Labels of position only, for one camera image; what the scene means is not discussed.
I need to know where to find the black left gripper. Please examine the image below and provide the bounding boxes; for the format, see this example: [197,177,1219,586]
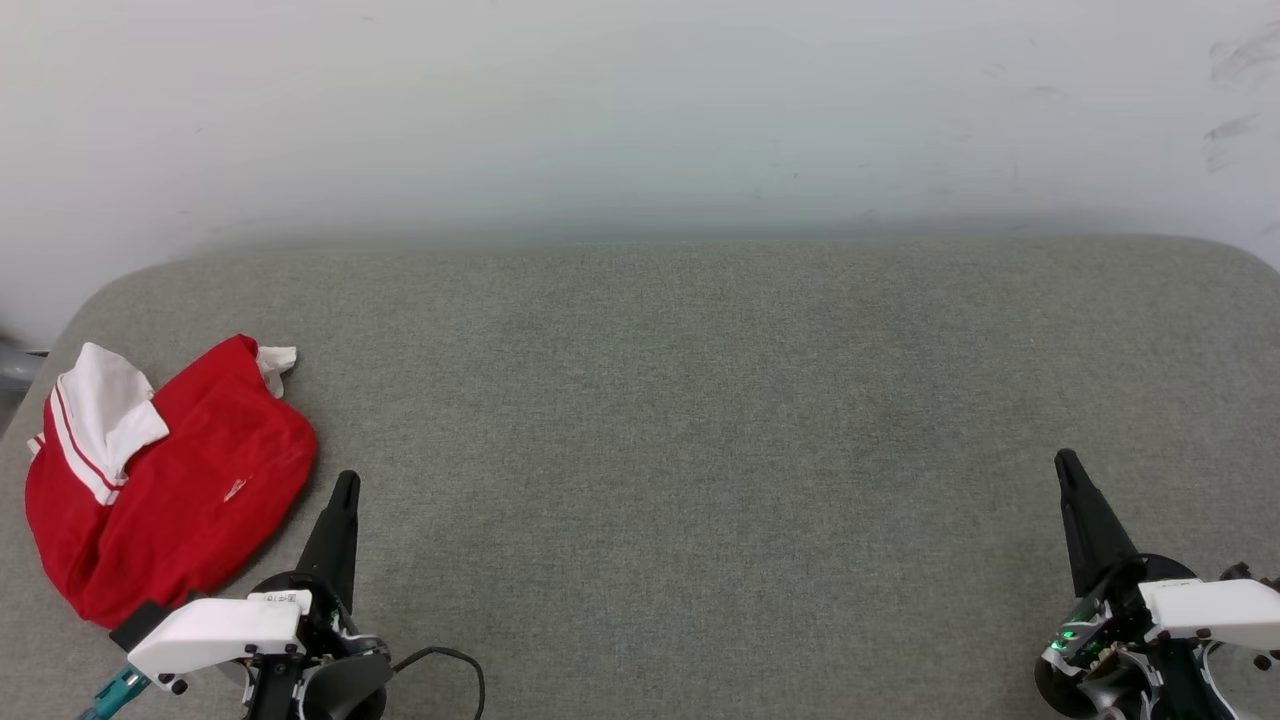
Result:
[240,470,391,720]

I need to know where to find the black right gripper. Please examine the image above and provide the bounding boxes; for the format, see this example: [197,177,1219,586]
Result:
[1035,449,1217,720]

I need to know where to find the red and white jersey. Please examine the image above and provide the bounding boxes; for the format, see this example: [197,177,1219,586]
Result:
[24,334,319,629]

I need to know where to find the grey fabric sofa seat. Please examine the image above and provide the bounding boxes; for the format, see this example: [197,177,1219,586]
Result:
[0,235,1280,720]

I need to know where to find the thin black cable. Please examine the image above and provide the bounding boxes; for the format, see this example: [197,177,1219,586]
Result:
[390,646,487,720]

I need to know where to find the grey metal frame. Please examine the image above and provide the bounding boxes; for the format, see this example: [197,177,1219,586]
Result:
[0,338,49,393]

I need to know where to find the teal cable plug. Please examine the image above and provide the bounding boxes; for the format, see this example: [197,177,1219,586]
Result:
[78,664,151,720]

